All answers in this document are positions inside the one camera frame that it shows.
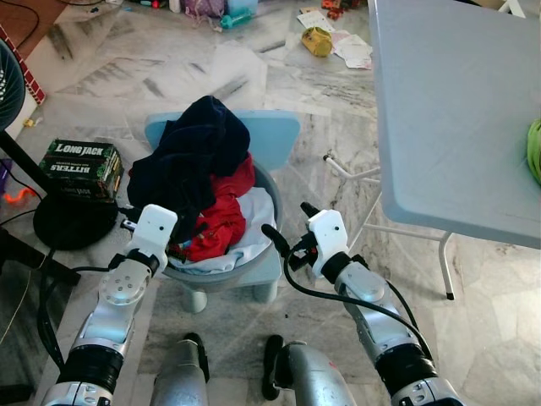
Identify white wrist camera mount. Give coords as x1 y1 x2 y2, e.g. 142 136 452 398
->
306 208 351 277
128 203 179 273

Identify red white checkered strip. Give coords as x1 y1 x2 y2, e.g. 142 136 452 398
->
0 24 48 107

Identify small yellow bag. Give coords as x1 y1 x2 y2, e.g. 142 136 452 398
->
299 26 336 59

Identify purple bag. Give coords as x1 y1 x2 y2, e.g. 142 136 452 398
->
179 0 228 20

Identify light blue folding table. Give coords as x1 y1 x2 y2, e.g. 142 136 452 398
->
325 0 541 302

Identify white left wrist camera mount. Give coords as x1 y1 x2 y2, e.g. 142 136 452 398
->
128 203 179 273

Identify white cloth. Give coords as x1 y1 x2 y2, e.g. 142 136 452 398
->
180 187 279 274

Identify grey laundry basket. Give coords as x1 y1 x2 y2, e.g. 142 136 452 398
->
159 165 286 294

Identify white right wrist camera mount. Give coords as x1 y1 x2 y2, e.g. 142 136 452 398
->
306 208 351 277

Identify navy blue garment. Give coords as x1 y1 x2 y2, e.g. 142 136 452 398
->
126 94 253 244

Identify green Long Jack carton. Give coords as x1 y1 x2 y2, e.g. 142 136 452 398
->
37 137 126 205

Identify white paper sheets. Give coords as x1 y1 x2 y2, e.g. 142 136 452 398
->
295 8 374 71

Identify teal bottle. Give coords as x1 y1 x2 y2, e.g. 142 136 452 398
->
219 8 260 31

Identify silver right robot leg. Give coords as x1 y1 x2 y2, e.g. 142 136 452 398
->
261 335 358 406

